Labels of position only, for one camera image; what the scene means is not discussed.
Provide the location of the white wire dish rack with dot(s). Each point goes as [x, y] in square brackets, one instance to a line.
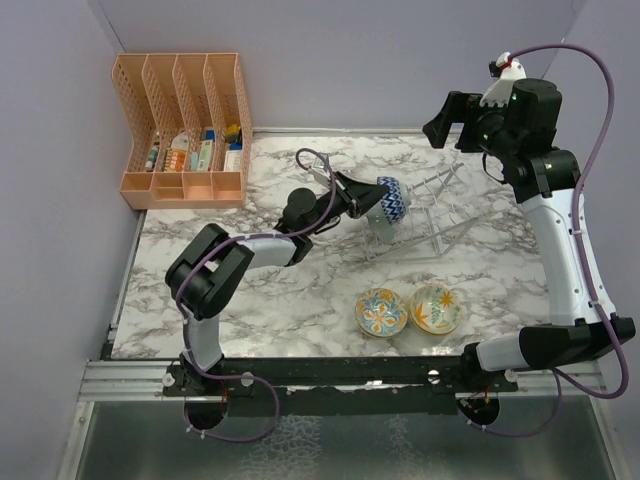
[444, 207]

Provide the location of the yellow leaf patterned bowl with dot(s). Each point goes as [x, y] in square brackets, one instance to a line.
[436, 310]

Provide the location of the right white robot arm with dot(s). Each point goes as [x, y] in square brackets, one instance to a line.
[583, 323]

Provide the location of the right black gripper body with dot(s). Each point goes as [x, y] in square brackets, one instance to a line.
[492, 134]

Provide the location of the black mounting base rail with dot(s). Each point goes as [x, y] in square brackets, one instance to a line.
[254, 394]

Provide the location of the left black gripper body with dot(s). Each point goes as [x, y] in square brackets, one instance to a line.
[325, 204]

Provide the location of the yellow black toy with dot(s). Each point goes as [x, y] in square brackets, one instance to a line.
[233, 134]

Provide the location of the small bottles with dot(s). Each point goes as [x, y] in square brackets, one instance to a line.
[152, 156]

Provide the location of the peach plastic desk organizer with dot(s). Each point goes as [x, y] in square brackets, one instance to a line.
[163, 94]

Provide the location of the teal ceramic bowl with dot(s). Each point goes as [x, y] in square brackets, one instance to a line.
[380, 226]

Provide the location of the blue orange floral bowl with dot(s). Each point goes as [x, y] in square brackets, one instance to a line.
[381, 313]

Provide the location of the red patterned bowl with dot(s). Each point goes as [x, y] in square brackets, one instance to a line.
[395, 203]

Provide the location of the aluminium frame rail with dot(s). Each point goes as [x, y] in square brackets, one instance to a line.
[145, 380]

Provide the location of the teal white box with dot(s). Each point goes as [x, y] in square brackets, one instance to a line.
[201, 158]

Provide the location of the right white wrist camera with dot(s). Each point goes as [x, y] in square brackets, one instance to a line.
[506, 72]

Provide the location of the white flat packet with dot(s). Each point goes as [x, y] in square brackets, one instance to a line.
[233, 161]

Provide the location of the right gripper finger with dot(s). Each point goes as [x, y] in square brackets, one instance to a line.
[458, 108]
[468, 139]

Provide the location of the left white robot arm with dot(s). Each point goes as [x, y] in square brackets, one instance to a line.
[205, 276]

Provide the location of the orange white box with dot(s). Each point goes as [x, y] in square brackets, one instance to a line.
[176, 153]

